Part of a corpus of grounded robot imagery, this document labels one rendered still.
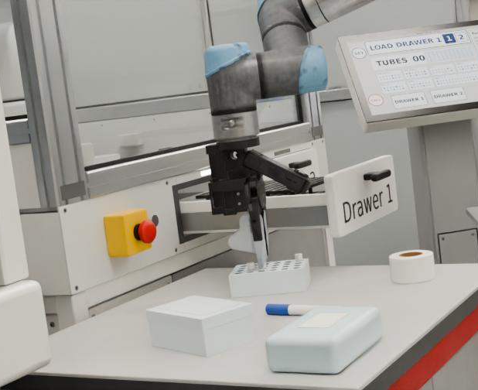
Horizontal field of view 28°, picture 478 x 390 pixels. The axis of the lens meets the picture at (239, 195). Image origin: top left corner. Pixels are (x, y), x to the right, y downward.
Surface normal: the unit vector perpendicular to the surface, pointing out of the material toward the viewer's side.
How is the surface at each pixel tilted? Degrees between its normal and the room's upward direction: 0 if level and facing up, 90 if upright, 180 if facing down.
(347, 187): 90
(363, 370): 0
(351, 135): 90
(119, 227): 90
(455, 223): 90
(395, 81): 50
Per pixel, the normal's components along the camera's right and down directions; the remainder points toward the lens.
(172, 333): -0.76, 0.17
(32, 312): 0.86, -0.05
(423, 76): 0.04, -0.56
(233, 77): 0.02, 0.11
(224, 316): 0.65, 0.00
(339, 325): -0.13, -0.99
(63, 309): -0.49, 0.16
